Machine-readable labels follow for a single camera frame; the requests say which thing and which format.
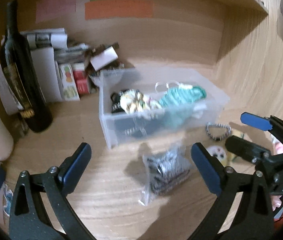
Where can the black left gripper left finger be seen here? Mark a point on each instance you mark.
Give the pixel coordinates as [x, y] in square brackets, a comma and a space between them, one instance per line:
[29, 218]

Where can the pink sticky note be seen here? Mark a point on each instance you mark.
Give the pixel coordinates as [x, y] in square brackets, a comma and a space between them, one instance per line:
[50, 9]

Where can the yellow plush ball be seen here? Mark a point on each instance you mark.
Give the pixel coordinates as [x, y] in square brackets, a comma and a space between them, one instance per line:
[219, 153]

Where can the blue cartoon character sticker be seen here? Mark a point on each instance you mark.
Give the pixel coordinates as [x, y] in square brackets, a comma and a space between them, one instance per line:
[8, 196]

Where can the fruit picture card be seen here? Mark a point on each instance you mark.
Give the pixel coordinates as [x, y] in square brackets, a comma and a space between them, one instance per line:
[69, 90]

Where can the stack of papers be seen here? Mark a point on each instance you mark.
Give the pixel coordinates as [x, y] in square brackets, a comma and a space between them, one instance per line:
[74, 54]

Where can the green striped cloth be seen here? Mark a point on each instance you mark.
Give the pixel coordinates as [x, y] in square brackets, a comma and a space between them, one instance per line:
[177, 112]

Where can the white paper sheet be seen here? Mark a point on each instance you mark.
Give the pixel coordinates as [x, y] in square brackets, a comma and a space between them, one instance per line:
[6, 97]

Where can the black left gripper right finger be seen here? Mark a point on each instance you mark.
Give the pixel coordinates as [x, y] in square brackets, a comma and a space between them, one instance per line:
[254, 217]

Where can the dark wine bottle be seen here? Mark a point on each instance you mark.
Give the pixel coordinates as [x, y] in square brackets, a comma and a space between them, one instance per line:
[17, 66]

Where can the orange sticky note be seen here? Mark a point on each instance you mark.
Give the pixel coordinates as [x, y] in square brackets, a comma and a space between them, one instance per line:
[100, 9]

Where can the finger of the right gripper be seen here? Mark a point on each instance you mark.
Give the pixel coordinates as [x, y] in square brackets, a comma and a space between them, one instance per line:
[252, 152]
[256, 121]

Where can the floral fabric scrunchie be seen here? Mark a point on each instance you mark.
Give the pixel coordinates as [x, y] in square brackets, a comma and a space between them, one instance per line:
[134, 101]

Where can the white cloth with strings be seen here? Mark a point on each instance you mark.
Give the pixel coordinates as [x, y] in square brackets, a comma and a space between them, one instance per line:
[173, 89]

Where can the red small box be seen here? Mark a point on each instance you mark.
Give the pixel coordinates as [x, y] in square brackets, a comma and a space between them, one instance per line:
[81, 78]

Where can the person right hand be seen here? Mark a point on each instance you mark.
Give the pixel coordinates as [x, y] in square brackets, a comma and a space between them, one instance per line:
[278, 149]

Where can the clear plastic storage bin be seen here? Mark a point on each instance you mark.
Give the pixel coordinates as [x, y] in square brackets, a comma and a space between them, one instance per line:
[120, 128]

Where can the silver scrubber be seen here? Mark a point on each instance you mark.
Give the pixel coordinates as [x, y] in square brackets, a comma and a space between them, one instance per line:
[164, 172]

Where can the small white cardboard box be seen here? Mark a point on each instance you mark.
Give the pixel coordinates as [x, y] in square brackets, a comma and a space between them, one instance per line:
[104, 58]

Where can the black patterned cloth pouch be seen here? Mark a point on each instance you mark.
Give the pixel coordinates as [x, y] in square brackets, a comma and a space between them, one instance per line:
[115, 98]

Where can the white bowl with stones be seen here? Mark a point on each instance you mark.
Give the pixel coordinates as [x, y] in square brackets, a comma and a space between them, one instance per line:
[107, 77]

